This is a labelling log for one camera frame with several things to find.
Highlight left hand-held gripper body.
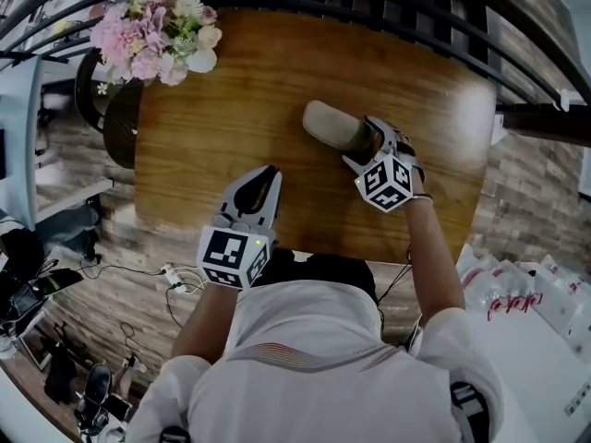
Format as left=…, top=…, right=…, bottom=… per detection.
left=196, top=210, right=279, bottom=291

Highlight black round-back chair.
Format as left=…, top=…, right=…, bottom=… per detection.
left=73, top=48, right=145, bottom=171

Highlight white vase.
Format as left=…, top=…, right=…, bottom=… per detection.
left=187, top=47, right=218, bottom=75

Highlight person's black trousers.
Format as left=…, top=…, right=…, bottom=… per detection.
left=265, top=246, right=379, bottom=305

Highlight pink white flower bouquet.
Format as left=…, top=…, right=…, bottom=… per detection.
left=90, top=0, right=223, bottom=96

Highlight black white shoulder strap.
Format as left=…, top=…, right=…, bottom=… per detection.
left=161, top=425, right=191, bottom=443
left=450, top=380, right=490, bottom=443

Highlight white plastic bags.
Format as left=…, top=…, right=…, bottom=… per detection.
left=455, top=243, right=539, bottom=316

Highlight white paper sheet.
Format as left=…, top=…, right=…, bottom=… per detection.
left=490, top=113, right=508, bottom=147

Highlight person's right forearm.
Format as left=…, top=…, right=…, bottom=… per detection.
left=400, top=173, right=467, bottom=328

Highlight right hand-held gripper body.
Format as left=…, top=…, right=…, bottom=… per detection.
left=354, top=129, right=426, bottom=213

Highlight person's left forearm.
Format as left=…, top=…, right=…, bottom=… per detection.
left=170, top=279, right=241, bottom=374

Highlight person in beige clothes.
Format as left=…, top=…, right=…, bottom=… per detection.
left=124, top=279, right=504, bottom=443

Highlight red-printed plastic bag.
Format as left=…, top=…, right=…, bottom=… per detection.
left=487, top=288, right=545, bottom=325

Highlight white power strip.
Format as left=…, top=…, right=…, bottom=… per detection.
left=160, top=262, right=187, bottom=291

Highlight black and green device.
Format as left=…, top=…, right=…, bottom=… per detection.
left=27, top=268, right=84, bottom=300

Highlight white cardboard box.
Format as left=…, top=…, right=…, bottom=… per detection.
left=530, top=254, right=591, bottom=341

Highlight white rectangular panel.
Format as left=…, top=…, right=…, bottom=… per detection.
left=551, top=0, right=591, bottom=66
left=575, top=143, right=591, bottom=202

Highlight white table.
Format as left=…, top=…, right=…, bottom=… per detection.
left=0, top=55, right=115, bottom=230

